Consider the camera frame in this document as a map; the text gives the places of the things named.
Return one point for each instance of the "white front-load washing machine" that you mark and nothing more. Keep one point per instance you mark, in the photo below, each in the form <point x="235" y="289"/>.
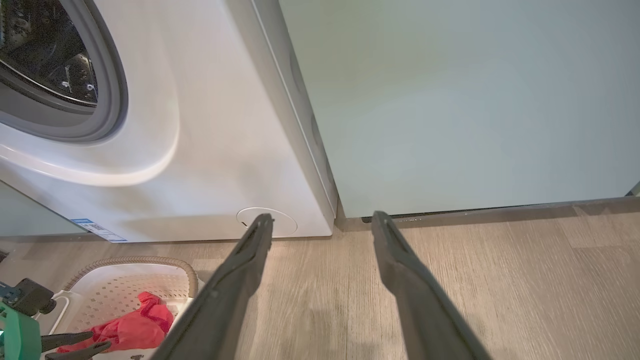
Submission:
<point x="225" y="125"/>

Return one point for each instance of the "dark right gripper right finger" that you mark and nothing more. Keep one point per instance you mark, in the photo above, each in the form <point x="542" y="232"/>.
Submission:
<point x="415" y="300"/>

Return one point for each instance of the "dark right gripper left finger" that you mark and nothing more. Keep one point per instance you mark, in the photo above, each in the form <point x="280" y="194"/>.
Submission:
<point x="225" y="300"/>

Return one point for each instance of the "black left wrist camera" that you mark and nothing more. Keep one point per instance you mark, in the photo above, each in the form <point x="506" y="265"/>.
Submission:
<point x="27" y="297"/>

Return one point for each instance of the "white perforated basket brown rim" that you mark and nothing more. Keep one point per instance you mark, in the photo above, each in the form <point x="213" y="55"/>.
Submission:
<point x="115" y="280"/>

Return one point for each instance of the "stainless steel washing machine drum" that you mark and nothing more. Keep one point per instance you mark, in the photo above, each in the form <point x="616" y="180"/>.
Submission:
<point x="40" y="50"/>

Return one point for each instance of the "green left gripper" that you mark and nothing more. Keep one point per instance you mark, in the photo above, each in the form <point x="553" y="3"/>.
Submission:
<point x="17" y="335"/>

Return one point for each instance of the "red garment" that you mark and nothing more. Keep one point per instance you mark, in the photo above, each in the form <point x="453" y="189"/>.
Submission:
<point x="135" y="327"/>

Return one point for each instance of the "round white filter cover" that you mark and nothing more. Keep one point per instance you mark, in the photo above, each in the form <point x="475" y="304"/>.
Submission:
<point x="282" y="222"/>

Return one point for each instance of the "blue energy label sticker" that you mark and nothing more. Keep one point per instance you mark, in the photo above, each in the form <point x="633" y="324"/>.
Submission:
<point x="97" y="230"/>

